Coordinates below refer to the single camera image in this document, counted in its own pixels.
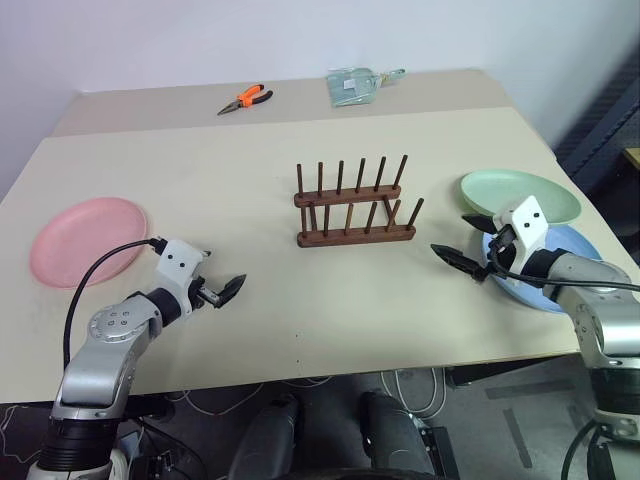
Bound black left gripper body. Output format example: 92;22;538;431
189;273;224;309

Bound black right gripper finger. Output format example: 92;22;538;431
460;213;501;237
430;243;491;284

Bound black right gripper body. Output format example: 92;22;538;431
485;224;522;277

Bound wooden dish rack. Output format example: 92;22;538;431
293;154;426;249

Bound light green round plate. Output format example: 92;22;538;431
459;170;583;227

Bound light blue round plate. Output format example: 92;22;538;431
481;224;606;314

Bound pink round plate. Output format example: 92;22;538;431
28;197;151;290

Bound dark rounded shape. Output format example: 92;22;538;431
227;392;304;480
359;391;437;480

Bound black ribbed panel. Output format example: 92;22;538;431
552;42;640;197

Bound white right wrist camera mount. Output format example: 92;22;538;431
492;195;551;277

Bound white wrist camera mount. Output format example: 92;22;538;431
492;195;551;277
153;239;212;319

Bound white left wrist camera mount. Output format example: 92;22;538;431
153;239;212;319

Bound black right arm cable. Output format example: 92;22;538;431
487;234;640;292

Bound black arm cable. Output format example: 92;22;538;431
487;234;640;292
62;238;167;374

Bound black table frame bar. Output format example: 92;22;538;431
443;356;587;389

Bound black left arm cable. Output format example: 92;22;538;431
62;238;167;374

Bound white floor cable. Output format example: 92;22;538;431
380;367;447;417

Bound orange handled pliers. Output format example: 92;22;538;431
216;83;274;117

